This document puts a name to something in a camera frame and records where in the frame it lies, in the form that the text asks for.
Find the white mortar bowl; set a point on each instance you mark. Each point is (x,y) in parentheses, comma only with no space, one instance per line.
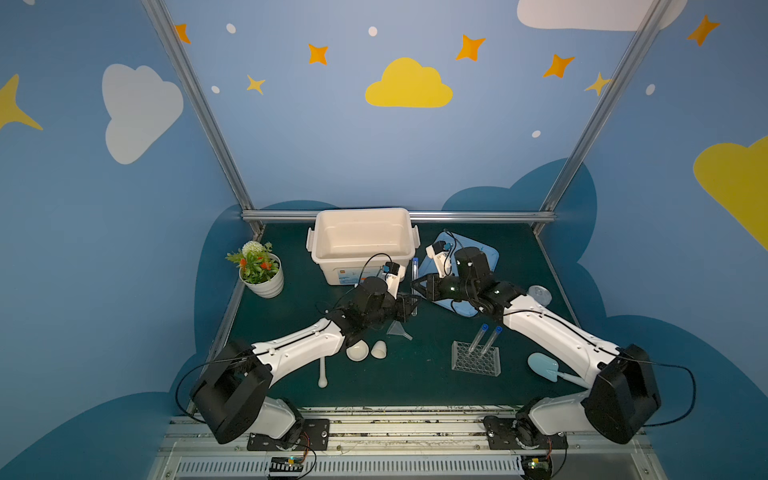
(358,352)

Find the small white cup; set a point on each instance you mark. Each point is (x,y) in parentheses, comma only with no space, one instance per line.
(379,350)

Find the clear acrylic test tube rack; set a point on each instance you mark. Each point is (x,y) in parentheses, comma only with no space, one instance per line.
(475,362)

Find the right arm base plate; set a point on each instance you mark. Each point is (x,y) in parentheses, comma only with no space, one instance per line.
(507,433)

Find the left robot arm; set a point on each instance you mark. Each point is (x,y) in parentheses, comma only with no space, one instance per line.
(232,393)

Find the potted plant white pot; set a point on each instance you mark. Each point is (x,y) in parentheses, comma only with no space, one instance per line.
(259,269)

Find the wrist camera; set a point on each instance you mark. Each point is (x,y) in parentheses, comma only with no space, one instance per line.
(440,253)
(393,275)

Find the aluminium frame rail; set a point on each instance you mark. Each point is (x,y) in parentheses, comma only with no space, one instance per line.
(479,217)

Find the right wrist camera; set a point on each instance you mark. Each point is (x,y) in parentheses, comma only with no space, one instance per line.
(440,253)

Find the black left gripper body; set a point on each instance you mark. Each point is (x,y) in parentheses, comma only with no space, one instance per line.
(405,305)

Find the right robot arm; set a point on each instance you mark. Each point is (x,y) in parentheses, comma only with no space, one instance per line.
(621,392)

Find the white pestle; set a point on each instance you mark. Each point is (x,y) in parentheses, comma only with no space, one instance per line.
(322,379)

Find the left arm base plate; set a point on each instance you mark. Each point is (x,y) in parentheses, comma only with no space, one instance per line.
(309,433)

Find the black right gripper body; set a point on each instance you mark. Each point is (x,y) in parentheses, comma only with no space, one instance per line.
(435,288)

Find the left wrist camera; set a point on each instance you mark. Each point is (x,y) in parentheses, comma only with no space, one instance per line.
(393,275)

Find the white plastic storage bin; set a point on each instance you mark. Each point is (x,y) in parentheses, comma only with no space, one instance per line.
(347,248)

